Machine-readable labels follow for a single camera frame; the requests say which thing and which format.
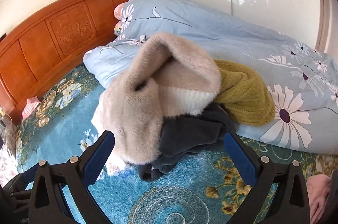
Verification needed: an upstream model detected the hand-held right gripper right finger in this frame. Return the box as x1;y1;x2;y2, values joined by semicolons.
223;131;311;224

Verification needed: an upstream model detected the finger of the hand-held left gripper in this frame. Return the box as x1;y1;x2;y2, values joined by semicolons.
5;170;36;204

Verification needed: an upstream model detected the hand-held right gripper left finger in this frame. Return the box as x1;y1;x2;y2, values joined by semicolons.
28;130;115;224

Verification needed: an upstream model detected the beige fluffy sweater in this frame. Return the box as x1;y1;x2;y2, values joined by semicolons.
91;32;222;165

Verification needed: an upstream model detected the pale floral cloth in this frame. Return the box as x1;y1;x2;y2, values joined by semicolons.
0;105;24;187

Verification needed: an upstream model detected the dark grey fleece garment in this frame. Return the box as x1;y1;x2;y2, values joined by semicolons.
137;102;237;182

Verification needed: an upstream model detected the mustard yellow knit sweater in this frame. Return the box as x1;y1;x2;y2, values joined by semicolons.
213;59;276;126

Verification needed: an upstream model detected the white fluffy garment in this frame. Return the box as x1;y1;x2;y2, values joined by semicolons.
158;87;214;117

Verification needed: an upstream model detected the teal floral bed blanket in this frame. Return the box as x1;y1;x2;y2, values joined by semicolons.
14;63;338;224

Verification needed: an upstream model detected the pink checked cloth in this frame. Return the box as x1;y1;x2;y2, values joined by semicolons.
22;98;40;120

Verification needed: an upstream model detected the pink fluffy garment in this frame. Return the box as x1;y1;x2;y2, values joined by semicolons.
306;174;334;224

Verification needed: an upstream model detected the dark grey cloth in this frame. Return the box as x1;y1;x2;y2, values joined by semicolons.
326;168;338;215

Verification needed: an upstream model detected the light blue floral quilt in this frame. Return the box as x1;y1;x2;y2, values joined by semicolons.
83;0;338;156

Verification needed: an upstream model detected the carved wooden headboard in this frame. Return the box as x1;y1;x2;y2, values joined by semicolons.
0;0;142;125

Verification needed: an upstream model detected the pink floral pillow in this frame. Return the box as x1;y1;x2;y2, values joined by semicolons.
113;3;127;35

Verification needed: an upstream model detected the pale door frame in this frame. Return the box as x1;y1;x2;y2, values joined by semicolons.
315;0;338;55

